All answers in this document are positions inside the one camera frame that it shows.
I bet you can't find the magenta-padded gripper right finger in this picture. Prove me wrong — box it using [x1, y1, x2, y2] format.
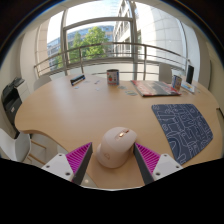
[133, 142, 184, 186]

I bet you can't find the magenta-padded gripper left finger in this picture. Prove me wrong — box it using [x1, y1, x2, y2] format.
[40, 142, 94, 185]

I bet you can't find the beige computer mouse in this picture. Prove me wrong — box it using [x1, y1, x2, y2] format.
[95, 126, 138, 169]

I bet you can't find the dark blue patterned mouse pad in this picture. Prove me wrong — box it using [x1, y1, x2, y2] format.
[151, 103, 214, 166]

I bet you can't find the red and grey magazine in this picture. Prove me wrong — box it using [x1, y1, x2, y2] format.
[130, 79, 182, 98]

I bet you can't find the black office printer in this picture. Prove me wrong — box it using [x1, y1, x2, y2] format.
[0, 77, 26, 139]

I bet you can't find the small dark blue box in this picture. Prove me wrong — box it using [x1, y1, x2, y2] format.
[69, 73, 86, 87]

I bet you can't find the tall black speaker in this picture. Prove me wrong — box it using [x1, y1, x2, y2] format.
[185, 64, 195, 85]

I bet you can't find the metal balcony railing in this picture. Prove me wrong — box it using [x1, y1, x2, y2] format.
[33, 42, 198, 81]

